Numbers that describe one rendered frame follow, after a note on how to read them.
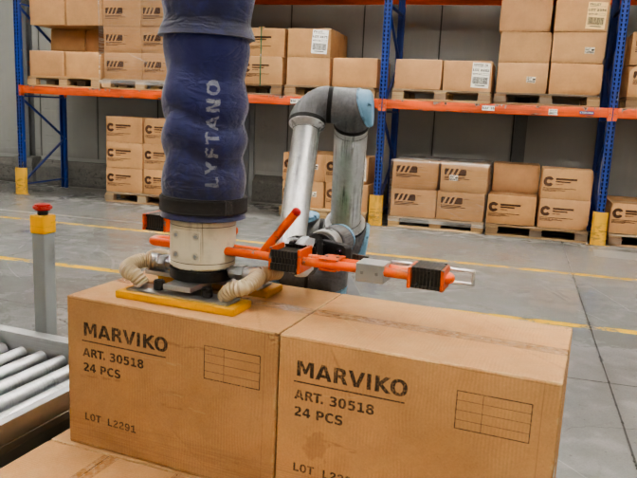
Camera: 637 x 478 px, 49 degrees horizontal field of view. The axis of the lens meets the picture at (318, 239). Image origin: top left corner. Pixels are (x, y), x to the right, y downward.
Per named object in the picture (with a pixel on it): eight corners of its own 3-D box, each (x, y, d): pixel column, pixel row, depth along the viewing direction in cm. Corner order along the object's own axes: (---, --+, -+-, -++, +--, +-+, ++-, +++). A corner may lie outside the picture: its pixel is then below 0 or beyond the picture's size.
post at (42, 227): (37, 459, 280) (28, 214, 262) (49, 451, 286) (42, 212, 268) (50, 462, 278) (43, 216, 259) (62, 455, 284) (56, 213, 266)
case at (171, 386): (69, 440, 184) (66, 294, 176) (158, 388, 220) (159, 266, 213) (272, 497, 162) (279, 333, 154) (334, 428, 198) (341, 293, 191)
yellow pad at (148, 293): (114, 297, 176) (114, 278, 175) (137, 288, 185) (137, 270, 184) (232, 318, 164) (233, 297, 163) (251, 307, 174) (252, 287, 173)
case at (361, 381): (273, 498, 161) (279, 333, 154) (335, 429, 198) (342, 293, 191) (541, 571, 139) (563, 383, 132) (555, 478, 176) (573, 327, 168)
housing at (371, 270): (354, 281, 164) (354, 262, 163) (362, 275, 170) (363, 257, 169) (382, 284, 161) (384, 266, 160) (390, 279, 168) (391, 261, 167)
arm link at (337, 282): (309, 292, 209) (312, 252, 207) (347, 296, 209) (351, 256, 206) (305, 301, 200) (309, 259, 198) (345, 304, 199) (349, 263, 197)
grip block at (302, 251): (266, 270, 170) (267, 247, 169) (282, 263, 179) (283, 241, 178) (298, 275, 167) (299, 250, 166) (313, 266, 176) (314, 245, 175)
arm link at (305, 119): (293, 75, 218) (263, 284, 198) (332, 79, 217) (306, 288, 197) (295, 94, 229) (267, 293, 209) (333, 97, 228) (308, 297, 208)
